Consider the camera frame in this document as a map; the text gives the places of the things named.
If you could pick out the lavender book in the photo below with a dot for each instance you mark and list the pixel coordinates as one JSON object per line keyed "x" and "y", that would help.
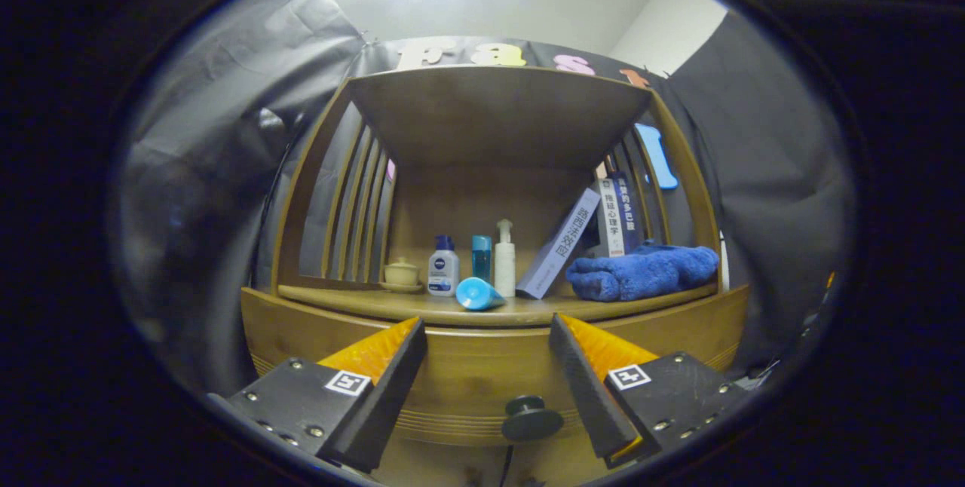
{"x": 562, "y": 246}

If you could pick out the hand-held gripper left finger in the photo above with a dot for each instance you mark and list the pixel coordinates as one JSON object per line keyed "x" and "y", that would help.
{"x": 384, "y": 396}

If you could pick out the wooden cabinet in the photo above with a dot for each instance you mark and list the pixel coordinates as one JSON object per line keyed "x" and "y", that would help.
{"x": 490, "y": 117}

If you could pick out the blue folded towel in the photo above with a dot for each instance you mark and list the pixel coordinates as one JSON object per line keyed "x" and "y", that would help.
{"x": 641, "y": 272}

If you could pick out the clear blue bottle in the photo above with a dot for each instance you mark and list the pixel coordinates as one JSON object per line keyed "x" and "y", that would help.
{"x": 482, "y": 257}

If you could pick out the white pump bottle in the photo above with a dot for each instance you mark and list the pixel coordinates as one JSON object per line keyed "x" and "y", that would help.
{"x": 504, "y": 264}

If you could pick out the white lotion bottle blue cap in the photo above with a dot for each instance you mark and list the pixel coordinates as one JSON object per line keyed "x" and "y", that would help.
{"x": 443, "y": 270}

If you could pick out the wooden countertop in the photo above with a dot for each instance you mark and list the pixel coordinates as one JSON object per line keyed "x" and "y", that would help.
{"x": 528, "y": 310}

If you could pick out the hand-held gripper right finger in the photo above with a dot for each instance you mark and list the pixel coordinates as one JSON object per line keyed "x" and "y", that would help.
{"x": 584, "y": 389}

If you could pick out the blue and white tube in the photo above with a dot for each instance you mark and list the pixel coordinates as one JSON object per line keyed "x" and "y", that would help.
{"x": 476, "y": 295}

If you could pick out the white spine book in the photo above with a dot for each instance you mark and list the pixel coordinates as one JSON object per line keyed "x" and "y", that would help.
{"x": 612, "y": 219}

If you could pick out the blue spine book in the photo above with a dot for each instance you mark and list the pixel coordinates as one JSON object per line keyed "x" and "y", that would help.
{"x": 629, "y": 208}

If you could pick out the cream lidded teacup with saucer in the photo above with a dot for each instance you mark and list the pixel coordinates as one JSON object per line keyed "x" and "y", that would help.
{"x": 401, "y": 274}

